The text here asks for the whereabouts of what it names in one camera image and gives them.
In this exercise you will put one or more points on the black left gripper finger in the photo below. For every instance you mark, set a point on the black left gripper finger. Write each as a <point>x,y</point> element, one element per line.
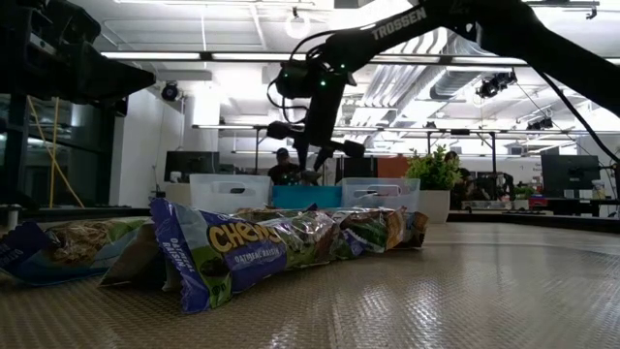
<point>116,82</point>

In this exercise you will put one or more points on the blue silver granola bar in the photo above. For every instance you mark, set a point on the blue silver granola bar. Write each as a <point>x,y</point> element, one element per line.
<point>368,232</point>

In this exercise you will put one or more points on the purple oatmeal raisin granola bar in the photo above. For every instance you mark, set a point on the purple oatmeal raisin granola bar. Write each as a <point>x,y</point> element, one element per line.
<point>252,257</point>

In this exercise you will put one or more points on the person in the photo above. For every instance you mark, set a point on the person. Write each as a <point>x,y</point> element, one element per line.
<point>283,174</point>
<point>460,189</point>

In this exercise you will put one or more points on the teal plastic bin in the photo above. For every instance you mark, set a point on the teal plastic bin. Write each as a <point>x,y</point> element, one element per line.
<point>305,196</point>

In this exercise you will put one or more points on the clear plastic bin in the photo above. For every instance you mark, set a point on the clear plastic bin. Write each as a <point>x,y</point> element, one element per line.
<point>252,194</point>
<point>412,194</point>

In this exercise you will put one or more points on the round white ceiling lamp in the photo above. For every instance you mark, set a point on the round white ceiling lamp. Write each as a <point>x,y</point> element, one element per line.
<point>298,29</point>

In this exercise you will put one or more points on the leafy green plant white pot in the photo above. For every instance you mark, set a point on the leafy green plant white pot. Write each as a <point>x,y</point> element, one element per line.
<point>436,169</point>

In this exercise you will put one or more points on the light blue snack bag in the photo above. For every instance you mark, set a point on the light blue snack bag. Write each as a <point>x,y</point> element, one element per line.
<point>72,242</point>

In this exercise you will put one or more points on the black ceiling spotlight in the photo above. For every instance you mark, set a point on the black ceiling spotlight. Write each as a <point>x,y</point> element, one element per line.
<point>540,124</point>
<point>494,86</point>

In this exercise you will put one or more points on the tan baking mat grey border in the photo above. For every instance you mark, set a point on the tan baking mat grey border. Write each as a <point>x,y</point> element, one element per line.
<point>436,300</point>

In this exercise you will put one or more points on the black monitor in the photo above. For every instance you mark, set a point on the black monitor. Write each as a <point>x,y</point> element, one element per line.
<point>569,172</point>

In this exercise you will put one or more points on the clear jar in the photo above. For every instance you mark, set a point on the clear jar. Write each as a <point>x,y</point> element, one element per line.
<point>598,190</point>

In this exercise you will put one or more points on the background black metal frame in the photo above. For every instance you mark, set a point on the background black metal frame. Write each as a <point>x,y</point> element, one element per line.
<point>494,160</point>
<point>257,150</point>

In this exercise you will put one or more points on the black ceiling camera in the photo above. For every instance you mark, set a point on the black ceiling camera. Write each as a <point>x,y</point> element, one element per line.
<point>170,91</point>

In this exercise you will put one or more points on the orange wall panel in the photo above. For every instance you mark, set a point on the orange wall panel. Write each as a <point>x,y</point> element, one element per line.
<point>392,167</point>

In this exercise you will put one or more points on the silver ventilation duct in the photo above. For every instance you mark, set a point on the silver ventilation duct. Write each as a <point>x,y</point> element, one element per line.
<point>460,82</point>

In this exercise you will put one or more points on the white cylinder post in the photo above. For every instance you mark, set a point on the white cylinder post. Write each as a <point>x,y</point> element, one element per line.
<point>12,218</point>

